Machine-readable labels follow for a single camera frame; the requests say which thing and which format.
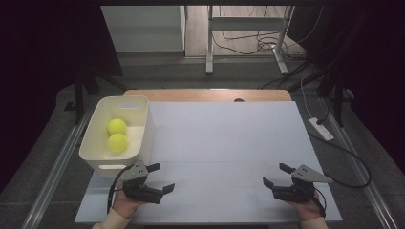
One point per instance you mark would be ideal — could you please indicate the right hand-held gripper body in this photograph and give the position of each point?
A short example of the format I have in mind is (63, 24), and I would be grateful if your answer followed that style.
(307, 173)

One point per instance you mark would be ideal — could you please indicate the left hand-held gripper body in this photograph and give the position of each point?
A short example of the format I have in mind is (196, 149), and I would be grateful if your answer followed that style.
(136, 173)

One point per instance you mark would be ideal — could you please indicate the white plastic bin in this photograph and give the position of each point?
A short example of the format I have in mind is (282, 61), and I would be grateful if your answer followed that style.
(95, 149)

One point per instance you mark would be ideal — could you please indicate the yellow tennis ball black mark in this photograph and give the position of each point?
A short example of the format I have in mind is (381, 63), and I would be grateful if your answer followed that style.
(117, 126)

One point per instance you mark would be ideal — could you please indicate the person's left hand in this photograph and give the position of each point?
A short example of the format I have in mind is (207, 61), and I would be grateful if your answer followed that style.
(124, 206)

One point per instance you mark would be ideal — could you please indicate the person's right hand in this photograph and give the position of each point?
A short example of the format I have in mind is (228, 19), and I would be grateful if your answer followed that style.
(307, 210)

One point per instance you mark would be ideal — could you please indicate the white power strip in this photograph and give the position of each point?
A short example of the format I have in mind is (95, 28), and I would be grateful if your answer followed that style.
(321, 129)

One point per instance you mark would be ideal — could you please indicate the white board sheet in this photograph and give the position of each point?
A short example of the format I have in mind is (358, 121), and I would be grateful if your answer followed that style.
(216, 143)

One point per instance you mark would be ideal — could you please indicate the black metal stand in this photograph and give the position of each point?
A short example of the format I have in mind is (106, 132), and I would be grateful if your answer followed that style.
(78, 95)
(338, 95)

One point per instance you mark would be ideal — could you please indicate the white cabinet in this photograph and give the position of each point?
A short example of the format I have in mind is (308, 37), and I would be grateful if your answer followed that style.
(143, 28)

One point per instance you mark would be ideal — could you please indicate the metal floor rail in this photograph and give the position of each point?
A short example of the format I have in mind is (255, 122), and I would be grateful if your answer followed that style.
(59, 171)
(373, 192)

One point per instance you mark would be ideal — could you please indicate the white metal desk frame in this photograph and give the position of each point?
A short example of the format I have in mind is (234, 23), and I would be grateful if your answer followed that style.
(245, 24)

